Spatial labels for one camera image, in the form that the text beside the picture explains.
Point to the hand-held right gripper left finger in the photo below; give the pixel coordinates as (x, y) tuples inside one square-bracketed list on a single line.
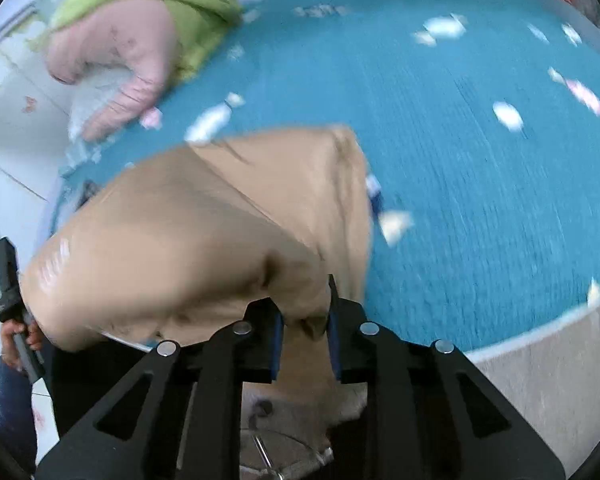
[(276, 345)]

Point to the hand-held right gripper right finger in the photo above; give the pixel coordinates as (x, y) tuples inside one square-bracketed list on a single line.
[(334, 345)]

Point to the beige garment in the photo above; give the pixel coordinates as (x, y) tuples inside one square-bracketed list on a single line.
[(190, 240)]

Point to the person's left forearm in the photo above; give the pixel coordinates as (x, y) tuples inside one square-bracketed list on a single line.
[(12, 415)]

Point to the person's left hand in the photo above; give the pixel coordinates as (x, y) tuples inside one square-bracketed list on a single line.
[(11, 347)]

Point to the white cloth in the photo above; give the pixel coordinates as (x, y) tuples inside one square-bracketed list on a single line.
[(92, 97)]

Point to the grey bed base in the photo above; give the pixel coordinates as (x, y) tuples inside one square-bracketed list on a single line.
[(545, 390)]

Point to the teal printed blanket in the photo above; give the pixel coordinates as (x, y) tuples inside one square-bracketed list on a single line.
[(455, 160)]

